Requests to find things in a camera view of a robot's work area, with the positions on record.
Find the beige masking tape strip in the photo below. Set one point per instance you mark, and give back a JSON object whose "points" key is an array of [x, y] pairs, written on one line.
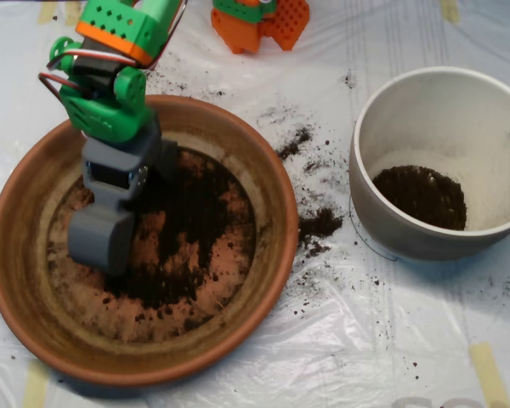
{"points": [[35, 387], [489, 374], [47, 12], [449, 10], [73, 13]]}

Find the grey gripper black servo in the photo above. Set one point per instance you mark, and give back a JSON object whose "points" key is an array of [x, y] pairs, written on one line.
{"points": [[110, 175]]}

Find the white ceramic pot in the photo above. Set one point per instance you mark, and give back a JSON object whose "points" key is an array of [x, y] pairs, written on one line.
{"points": [[429, 127]]}

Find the terracotta clay bowl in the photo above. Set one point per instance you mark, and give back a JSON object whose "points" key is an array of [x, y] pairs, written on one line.
{"points": [[25, 263]]}

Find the dark potting soil heap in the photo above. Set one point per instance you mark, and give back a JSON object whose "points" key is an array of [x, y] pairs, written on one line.
{"points": [[421, 197], [187, 238]]}

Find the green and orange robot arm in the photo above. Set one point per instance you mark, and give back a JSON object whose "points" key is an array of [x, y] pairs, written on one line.
{"points": [[110, 115]]}

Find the clear plastic cover sheet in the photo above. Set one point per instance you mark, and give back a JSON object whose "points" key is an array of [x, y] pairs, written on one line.
{"points": [[365, 340]]}

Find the spilled dark soil clump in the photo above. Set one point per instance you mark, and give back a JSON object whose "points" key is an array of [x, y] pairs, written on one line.
{"points": [[295, 144], [319, 223]]}

